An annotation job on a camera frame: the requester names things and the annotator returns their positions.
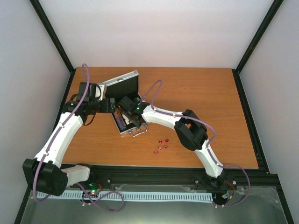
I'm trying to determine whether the aluminium poker case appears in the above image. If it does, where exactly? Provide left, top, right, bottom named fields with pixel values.
left=98, top=70, right=148, bottom=137

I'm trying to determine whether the orange poker chip stack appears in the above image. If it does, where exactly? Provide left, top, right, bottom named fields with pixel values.
left=113, top=107, right=122, bottom=119

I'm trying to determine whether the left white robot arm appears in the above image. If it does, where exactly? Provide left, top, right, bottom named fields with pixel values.
left=22, top=98, right=115, bottom=196

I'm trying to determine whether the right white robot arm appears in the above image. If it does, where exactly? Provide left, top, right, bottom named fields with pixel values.
left=119, top=101, right=227, bottom=189

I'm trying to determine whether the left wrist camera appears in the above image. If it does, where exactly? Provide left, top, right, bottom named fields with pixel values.
left=77, top=82, right=103, bottom=102

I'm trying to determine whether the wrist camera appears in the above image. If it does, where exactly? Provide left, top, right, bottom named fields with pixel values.
left=77, top=82, right=103, bottom=102
left=117, top=96, right=138, bottom=112

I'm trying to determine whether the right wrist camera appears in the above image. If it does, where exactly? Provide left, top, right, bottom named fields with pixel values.
left=117, top=96, right=138, bottom=112

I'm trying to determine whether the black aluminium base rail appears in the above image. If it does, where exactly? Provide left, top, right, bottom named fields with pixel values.
left=79, top=165, right=282, bottom=192

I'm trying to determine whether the white slotted cable duct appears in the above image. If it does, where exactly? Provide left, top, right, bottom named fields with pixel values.
left=49, top=190, right=213, bottom=203

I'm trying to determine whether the left black frame post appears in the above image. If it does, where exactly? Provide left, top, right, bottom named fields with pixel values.
left=29, top=0, right=75, bottom=73

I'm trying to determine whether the black frame post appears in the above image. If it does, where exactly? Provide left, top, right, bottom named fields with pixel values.
left=29, top=0, right=75, bottom=73
left=235, top=0, right=285, bottom=72

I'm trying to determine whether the right black frame post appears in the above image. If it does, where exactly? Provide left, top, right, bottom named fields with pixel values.
left=235, top=0, right=285, bottom=72

